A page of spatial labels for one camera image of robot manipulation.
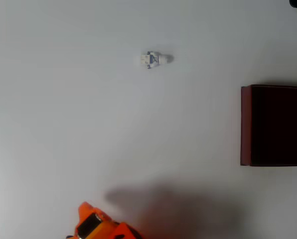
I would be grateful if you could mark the small white toy figure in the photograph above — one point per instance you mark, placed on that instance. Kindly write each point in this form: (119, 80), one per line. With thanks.
(152, 59)

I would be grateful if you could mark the orange gripper black motor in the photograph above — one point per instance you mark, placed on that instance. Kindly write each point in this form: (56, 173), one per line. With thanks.
(86, 222)

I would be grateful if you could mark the dark red box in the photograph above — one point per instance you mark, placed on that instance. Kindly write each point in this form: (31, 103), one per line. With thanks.
(278, 127)

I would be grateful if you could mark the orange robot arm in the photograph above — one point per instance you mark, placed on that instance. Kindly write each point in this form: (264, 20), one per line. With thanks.
(124, 231)

